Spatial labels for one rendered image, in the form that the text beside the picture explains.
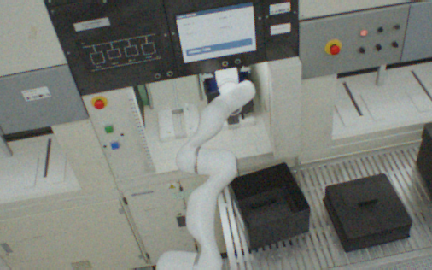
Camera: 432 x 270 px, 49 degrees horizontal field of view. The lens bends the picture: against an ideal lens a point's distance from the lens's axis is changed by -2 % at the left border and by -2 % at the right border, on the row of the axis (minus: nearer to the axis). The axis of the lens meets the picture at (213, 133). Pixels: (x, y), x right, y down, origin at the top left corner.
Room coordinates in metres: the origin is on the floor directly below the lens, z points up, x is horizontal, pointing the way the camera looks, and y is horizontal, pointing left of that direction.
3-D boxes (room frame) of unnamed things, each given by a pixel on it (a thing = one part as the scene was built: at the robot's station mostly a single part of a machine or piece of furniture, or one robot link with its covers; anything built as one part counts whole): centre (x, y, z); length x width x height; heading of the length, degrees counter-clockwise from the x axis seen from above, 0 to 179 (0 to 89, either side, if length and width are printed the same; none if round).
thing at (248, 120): (1.84, -0.10, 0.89); 0.22 x 0.21 x 0.04; 2
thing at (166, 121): (1.83, 0.17, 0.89); 0.22 x 0.21 x 0.04; 2
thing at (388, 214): (1.17, -0.60, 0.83); 0.29 x 0.29 x 0.13; 4
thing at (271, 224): (1.26, -0.19, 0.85); 0.28 x 0.28 x 0.17; 10
